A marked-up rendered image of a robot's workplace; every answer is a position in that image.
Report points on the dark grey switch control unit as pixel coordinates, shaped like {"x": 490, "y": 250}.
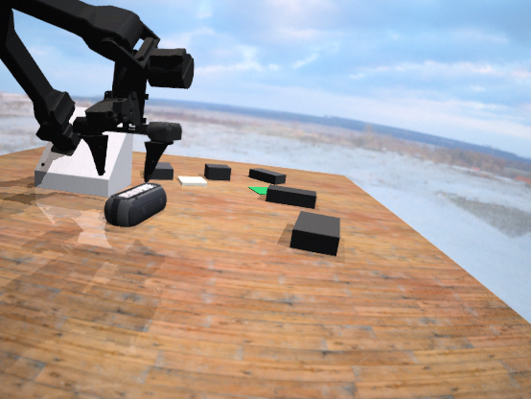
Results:
{"x": 135, "y": 205}

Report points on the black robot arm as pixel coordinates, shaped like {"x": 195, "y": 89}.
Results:
{"x": 109, "y": 31}

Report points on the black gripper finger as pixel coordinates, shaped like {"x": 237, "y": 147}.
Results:
{"x": 98, "y": 147}
{"x": 154, "y": 153}

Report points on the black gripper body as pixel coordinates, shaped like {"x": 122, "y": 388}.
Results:
{"x": 162, "y": 132}

